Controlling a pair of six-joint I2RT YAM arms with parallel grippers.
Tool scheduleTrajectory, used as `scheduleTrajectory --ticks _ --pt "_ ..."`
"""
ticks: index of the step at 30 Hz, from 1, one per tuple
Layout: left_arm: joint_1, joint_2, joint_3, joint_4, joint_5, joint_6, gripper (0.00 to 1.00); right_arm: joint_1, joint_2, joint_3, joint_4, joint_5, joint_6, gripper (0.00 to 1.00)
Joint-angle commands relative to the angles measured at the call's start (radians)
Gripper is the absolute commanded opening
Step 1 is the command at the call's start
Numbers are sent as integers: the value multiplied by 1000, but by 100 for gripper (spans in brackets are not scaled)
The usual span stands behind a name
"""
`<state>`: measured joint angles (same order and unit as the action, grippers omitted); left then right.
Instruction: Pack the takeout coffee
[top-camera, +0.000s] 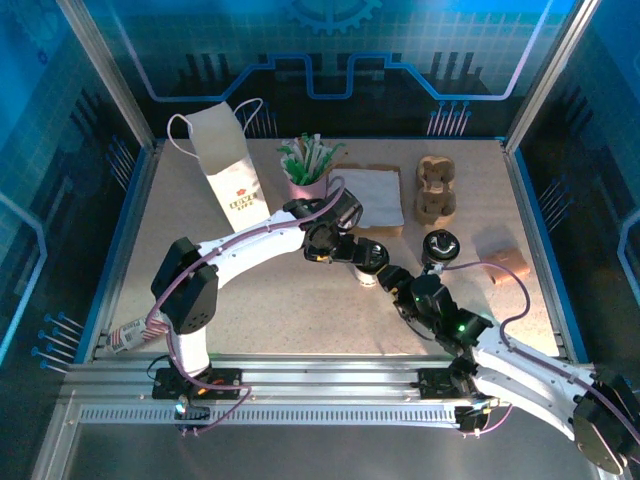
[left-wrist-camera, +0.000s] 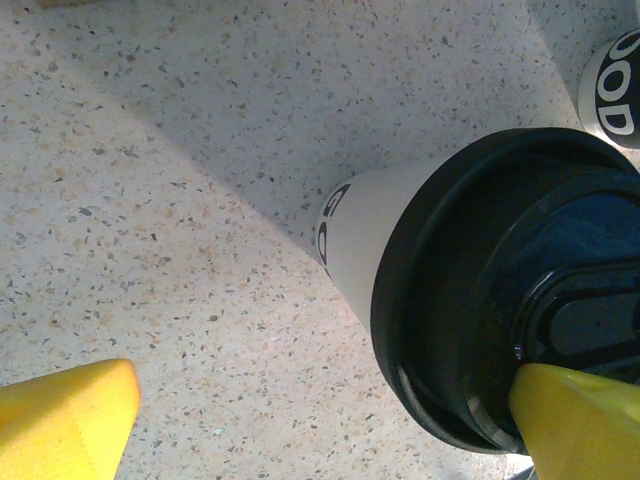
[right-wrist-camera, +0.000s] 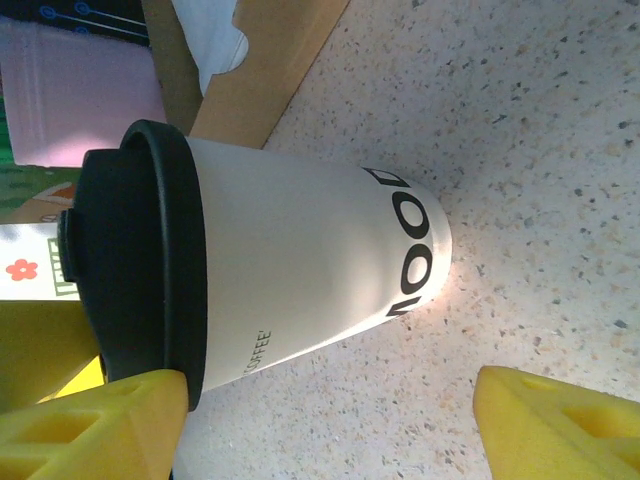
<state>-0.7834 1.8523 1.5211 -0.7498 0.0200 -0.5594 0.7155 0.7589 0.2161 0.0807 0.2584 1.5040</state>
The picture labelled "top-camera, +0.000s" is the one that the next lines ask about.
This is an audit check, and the black plastic cup lid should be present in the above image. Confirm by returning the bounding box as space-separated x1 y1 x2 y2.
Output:
421 229 460 265
357 238 391 275

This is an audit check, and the white printed paper bag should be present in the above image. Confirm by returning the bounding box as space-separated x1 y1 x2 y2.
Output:
167 97 274 234

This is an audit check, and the stack of white napkins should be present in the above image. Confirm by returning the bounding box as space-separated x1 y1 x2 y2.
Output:
327 163 405 239

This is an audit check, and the pink straw holder cup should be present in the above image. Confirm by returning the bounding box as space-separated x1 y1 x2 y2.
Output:
289 177 331 201

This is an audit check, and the brown cardboard cup sleeve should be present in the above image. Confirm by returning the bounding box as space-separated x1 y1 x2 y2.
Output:
480 245 531 287

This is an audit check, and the small black controller box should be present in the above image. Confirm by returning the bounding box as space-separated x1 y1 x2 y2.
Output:
455 404 494 436
173 402 211 436

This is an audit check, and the red striped paper package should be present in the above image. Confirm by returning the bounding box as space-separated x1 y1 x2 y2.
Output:
105 312 171 357

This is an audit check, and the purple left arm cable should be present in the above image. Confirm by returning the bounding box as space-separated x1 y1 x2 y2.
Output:
144 175 350 437

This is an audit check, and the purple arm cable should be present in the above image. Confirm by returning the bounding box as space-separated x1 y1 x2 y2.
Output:
442 260 640 439
144 175 350 437

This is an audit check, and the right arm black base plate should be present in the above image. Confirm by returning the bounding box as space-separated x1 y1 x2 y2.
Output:
417 367 510 401

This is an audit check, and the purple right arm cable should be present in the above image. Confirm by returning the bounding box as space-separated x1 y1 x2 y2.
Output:
442 260 640 439

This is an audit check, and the aluminium mounting rail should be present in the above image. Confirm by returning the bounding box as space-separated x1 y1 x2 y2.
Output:
62 353 599 401

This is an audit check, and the slotted grey cable duct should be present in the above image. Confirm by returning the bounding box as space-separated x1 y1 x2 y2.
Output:
78 405 460 427

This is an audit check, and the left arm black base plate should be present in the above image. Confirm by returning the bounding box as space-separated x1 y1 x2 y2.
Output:
151 367 245 401

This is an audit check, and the aluminium frame post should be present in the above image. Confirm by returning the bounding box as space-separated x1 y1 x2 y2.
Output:
503 0 604 154
55 0 162 151

